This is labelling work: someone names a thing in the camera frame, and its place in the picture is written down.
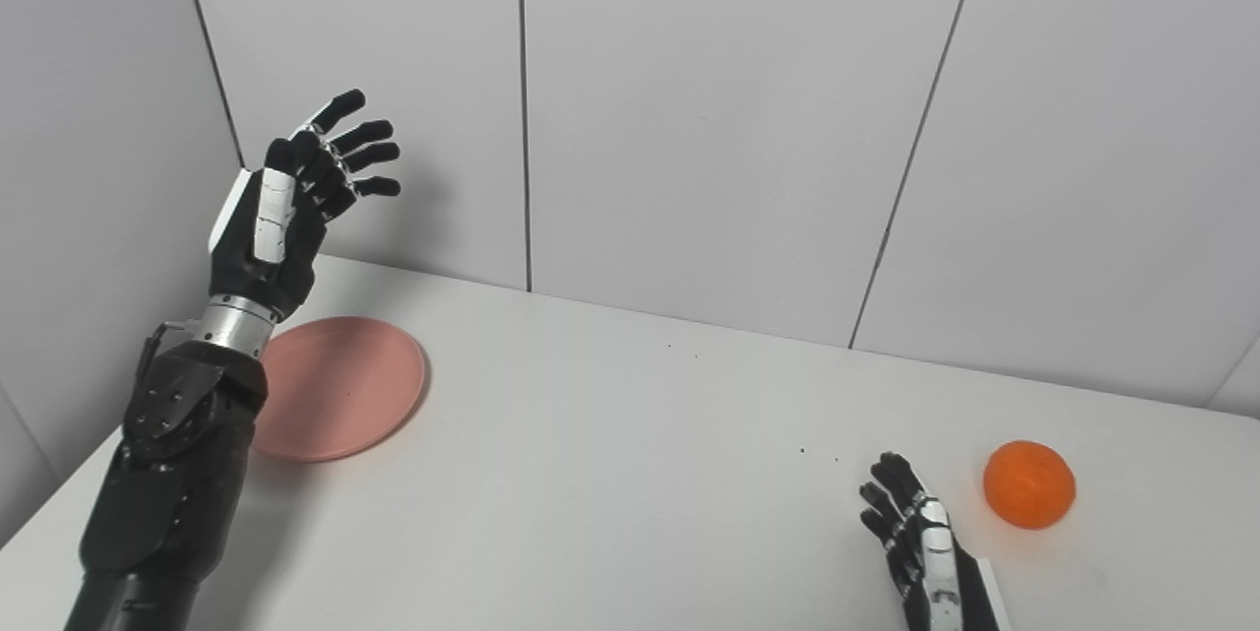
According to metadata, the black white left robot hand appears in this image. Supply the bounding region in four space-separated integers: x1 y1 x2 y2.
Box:
208 89 402 322

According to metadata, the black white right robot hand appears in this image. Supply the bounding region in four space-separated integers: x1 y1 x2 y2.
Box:
859 452 1013 631

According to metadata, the orange fruit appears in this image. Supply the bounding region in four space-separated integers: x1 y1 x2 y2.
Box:
983 440 1077 531

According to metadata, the pink round plate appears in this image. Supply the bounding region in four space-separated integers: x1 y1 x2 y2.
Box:
251 316 427 463

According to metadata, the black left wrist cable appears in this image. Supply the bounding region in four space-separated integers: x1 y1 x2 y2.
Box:
138 320 203 388

